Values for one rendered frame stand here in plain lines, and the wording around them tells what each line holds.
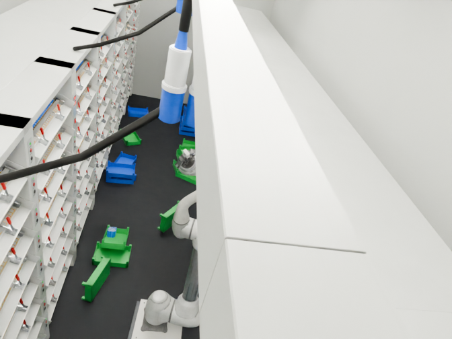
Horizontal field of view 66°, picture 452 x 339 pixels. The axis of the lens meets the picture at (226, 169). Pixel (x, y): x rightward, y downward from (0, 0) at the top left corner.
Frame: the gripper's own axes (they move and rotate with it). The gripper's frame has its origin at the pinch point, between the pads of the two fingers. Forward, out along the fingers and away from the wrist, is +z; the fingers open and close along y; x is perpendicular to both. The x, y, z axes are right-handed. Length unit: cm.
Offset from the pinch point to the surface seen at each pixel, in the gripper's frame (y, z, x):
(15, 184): -65, -6, -34
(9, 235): -80, -10, -19
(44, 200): -74, -55, -35
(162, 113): -4, 56, -4
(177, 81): 4, 62, -7
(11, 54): -39, -45, -110
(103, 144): -22, 48, -9
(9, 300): -106, -31, 1
